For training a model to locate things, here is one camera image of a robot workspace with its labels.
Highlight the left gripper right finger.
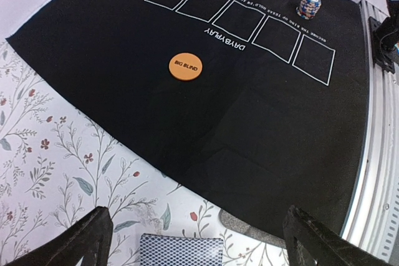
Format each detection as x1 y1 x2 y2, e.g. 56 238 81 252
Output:
283 206 387 265

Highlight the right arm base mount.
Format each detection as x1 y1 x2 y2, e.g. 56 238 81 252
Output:
368 0 398 74

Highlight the blue white chip stack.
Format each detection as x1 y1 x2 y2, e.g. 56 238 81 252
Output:
296 0 322 20

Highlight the floral tablecloth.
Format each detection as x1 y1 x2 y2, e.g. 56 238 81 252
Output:
1 42 288 265

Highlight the aluminium front rail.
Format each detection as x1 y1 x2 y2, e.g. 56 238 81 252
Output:
341 0 398 262

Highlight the blue card deck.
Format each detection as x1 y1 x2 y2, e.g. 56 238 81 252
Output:
140 234 223 266

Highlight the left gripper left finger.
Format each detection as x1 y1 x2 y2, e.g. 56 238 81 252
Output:
8 206 113 266

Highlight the black poker mat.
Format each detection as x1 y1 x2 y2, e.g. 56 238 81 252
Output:
8 0 369 237

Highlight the orange big blind button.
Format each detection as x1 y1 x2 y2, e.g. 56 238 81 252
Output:
168 52 203 81

